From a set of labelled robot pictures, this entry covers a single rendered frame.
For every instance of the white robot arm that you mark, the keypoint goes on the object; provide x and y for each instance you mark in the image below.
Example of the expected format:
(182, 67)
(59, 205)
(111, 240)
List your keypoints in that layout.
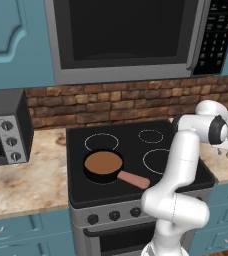
(179, 173)

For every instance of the black oven knob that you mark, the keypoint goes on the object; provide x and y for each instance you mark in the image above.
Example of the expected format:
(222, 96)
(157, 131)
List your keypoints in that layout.
(114, 215)
(92, 219)
(135, 211)

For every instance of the black toaster oven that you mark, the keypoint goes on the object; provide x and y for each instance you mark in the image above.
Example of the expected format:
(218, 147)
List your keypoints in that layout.
(9, 100)

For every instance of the silver microwave oven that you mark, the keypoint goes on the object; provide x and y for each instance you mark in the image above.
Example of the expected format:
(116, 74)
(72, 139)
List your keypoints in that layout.
(126, 76)

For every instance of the blue drawer front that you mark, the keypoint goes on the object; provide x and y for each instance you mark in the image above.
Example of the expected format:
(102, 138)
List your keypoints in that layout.
(226, 216)
(227, 193)
(36, 225)
(212, 245)

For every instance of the blue base cupboard door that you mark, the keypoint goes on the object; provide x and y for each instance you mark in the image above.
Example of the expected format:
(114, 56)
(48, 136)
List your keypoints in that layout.
(39, 246)

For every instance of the grey toaster oven knob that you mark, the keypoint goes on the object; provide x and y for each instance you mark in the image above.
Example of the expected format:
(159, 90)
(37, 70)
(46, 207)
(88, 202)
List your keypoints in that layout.
(11, 141)
(16, 156)
(7, 125)

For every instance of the brown hot chocolate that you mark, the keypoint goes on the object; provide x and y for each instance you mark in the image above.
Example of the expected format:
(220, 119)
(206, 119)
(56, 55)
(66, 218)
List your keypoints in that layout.
(103, 162)

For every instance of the black oven door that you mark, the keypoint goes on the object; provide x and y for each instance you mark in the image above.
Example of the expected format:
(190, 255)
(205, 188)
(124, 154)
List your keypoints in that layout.
(122, 241)

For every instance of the black hob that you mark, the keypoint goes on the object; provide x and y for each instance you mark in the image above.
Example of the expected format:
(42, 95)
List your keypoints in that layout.
(132, 186)

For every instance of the black microwave door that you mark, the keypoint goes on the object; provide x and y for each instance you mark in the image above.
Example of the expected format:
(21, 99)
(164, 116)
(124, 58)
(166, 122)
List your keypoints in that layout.
(126, 30)

